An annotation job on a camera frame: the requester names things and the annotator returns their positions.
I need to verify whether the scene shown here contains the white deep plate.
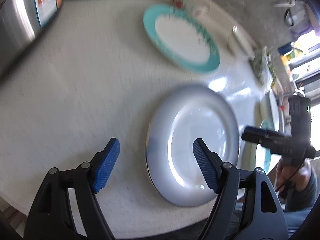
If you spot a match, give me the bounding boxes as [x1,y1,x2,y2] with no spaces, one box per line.
[260,90,284,132]

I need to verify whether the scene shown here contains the grey gradient dinner plate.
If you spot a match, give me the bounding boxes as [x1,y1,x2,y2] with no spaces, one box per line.
[145,84,239,207]

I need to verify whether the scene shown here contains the white ceramic bowl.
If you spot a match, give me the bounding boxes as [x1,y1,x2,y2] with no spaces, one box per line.
[227,25,255,61]

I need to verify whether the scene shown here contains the small teal floral plate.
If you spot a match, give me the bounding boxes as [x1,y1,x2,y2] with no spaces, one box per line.
[143,4,220,73]

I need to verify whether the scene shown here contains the white bowl red flowers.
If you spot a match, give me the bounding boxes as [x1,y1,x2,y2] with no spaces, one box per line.
[170,0,210,16]

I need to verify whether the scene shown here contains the right forearm grey sleeve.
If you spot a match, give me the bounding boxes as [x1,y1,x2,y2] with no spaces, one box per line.
[285,170,318,212]

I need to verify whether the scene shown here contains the person's right hand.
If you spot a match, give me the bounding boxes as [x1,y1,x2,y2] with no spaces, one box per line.
[274,159,312,192]

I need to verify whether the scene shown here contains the plastic bag of greens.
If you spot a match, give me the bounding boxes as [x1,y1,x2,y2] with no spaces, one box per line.
[250,46,277,90]

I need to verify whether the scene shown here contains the hanging scissors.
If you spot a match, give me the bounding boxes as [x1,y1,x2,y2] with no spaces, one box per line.
[274,0,307,28]

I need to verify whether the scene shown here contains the stainless steel cooker pot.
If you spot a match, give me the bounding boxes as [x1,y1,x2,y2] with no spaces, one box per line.
[0,0,63,73]

